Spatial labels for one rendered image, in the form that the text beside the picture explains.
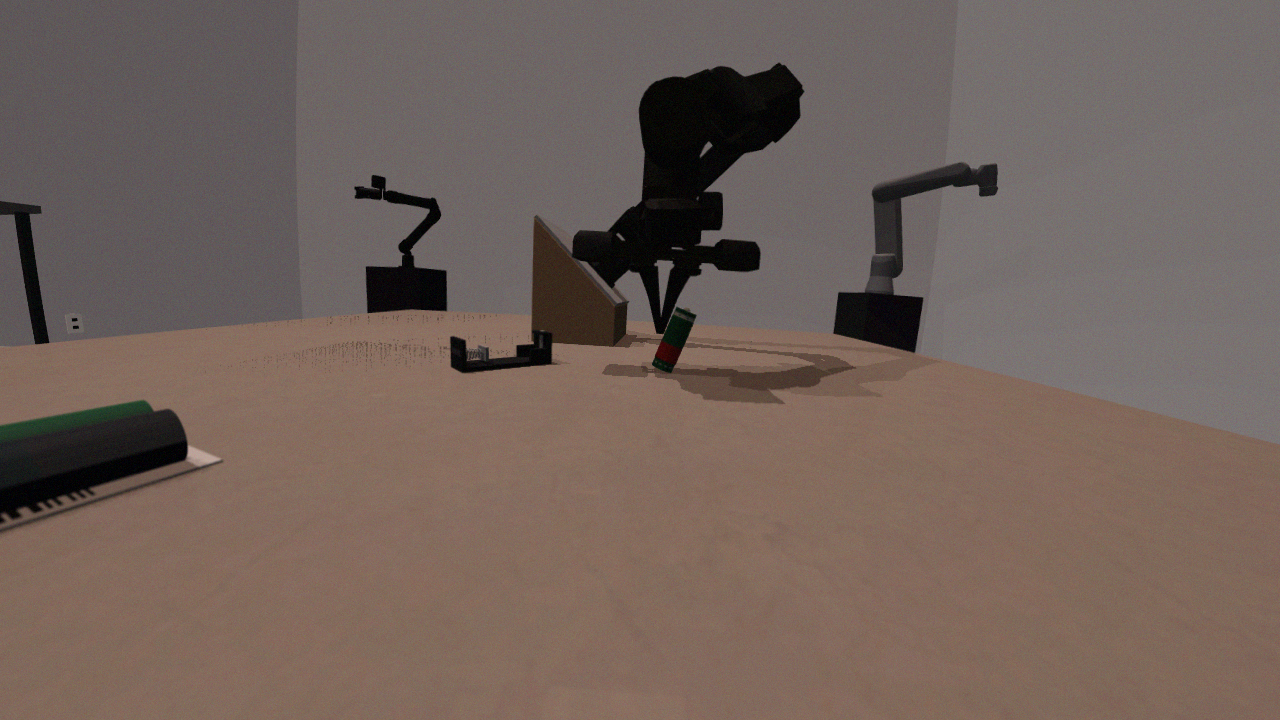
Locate green and red battery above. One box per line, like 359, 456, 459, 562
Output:
652, 307, 698, 373

